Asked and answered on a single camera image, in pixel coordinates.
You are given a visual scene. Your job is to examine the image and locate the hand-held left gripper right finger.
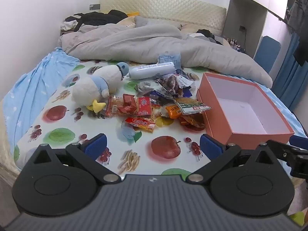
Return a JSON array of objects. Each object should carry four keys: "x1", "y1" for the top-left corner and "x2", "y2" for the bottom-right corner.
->
[{"x1": 188, "y1": 134, "x2": 277, "y2": 183}]

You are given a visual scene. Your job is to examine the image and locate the black clothes pile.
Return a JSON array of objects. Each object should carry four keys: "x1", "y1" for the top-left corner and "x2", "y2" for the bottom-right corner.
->
[{"x1": 65, "y1": 10, "x2": 129, "y2": 32}]

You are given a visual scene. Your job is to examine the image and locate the pink cardboard box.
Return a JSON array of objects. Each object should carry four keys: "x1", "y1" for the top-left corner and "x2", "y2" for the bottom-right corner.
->
[{"x1": 196, "y1": 72, "x2": 295, "y2": 145}]

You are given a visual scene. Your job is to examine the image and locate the grey hanging garment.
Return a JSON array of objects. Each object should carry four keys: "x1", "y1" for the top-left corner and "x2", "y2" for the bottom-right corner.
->
[{"x1": 287, "y1": 0, "x2": 306, "y2": 33}]

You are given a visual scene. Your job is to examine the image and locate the cream quilted headboard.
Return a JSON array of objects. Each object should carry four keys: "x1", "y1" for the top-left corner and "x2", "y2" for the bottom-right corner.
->
[{"x1": 99, "y1": 0, "x2": 227, "y2": 38}]

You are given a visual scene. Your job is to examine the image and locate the blue padded chair back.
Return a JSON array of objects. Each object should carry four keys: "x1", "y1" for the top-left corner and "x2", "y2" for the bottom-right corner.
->
[{"x1": 254, "y1": 36, "x2": 281, "y2": 74}]

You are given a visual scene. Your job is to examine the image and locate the translucent blue plastic bag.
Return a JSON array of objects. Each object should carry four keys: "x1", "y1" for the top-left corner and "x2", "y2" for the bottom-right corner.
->
[{"x1": 157, "y1": 52, "x2": 182, "y2": 69}]

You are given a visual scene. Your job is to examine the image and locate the grey duvet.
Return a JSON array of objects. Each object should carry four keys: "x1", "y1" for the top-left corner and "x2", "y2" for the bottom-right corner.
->
[{"x1": 58, "y1": 17, "x2": 273, "y2": 88}]

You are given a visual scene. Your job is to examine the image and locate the cream mattress side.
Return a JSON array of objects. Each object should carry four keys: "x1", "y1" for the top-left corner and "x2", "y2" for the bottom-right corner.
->
[{"x1": 0, "y1": 100, "x2": 23, "y2": 183}]

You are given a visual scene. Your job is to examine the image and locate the grey wardrobe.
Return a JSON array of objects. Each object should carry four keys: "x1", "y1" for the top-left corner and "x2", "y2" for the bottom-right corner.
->
[{"x1": 223, "y1": 0, "x2": 290, "y2": 58}]

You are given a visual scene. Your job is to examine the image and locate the black folded clothes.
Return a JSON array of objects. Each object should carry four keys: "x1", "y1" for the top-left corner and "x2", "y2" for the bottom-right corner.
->
[{"x1": 196, "y1": 29, "x2": 225, "y2": 45}]

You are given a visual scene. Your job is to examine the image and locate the blue curtain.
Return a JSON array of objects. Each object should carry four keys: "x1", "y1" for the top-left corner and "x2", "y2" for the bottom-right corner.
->
[{"x1": 273, "y1": 32, "x2": 308, "y2": 112}]

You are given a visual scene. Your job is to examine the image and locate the green label snack packet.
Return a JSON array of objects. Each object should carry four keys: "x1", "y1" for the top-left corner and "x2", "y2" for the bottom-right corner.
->
[{"x1": 174, "y1": 97, "x2": 212, "y2": 115}]

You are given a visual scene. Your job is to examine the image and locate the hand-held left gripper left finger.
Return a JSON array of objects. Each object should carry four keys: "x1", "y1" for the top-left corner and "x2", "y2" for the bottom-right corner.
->
[{"x1": 31, "y1": 133, "x2": 121, "y2": 184}]

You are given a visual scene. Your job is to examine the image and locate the brown dried fruit snack packet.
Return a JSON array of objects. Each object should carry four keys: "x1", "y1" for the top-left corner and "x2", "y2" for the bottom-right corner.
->
[{"x1": 155, "y1": 74, "x2": 195, "y2": 99}]

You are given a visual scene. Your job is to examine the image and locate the pile of mixed snack packets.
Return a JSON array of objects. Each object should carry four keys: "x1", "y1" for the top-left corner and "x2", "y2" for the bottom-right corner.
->
[{"x1": 105, "y1": 73, "x2": 212, "y2": 133}]

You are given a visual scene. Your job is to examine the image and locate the red crisp snack packet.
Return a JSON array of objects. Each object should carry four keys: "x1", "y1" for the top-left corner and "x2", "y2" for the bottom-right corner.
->
[{"x1": 106, "y1": 94, "x2": 152, "y2": 117}]

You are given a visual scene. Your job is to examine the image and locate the orange snack packet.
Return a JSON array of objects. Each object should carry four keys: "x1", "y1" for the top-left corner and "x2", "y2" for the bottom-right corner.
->
[{"x1": 161, "y1": 103, "x2": 183, "y2": 119}]

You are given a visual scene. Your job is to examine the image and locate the black hanging garment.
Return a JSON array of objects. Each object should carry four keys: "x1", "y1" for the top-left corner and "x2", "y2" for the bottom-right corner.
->
[{"x1": 293, "y1": 30, "x2": 308, "y2": 66}]

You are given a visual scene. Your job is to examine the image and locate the beige pillow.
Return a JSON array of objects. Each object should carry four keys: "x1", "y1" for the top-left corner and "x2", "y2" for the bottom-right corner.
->
[{"x1": 117, "y1": 16, "x2": 138, "y2": 28}]

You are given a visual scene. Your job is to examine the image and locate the white crumpled garment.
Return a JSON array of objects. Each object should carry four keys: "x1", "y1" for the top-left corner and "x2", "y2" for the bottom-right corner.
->
[{"x1": 61, "y1": 20, "x2": 78, "y2": 31}]

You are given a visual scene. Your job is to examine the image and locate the white blue plush duck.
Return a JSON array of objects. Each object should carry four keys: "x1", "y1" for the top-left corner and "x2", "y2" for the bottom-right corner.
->
[{"x1": 72, "y1": 62, "x2": 130, "y2": 113}]

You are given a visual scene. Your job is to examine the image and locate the white plastic bottle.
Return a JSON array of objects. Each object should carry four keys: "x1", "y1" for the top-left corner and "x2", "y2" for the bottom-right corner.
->
[{"x1": 126, "y1": 62, "x2": 175, "y2": 80}]

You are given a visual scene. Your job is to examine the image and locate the green yellow object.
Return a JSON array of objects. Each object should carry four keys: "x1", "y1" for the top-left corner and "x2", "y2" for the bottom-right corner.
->
[{"x1": 289, "y1": 211, "x2": 306, "y2": 227}]

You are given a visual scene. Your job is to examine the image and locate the group of small bottles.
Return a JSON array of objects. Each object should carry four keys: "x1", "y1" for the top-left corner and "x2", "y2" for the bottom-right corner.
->
[{"x1": 227, "y1": 37, "x2": 246, "y2": 53}]

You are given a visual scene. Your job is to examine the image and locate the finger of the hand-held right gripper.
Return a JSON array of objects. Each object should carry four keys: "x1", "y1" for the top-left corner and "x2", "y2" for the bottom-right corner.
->
[
  {"x1": 266, "y1": 139, "x2": 308, "y2": 179},
  {"x1": 289, "y1": 135, "x2": 308, "y2": 150}
]

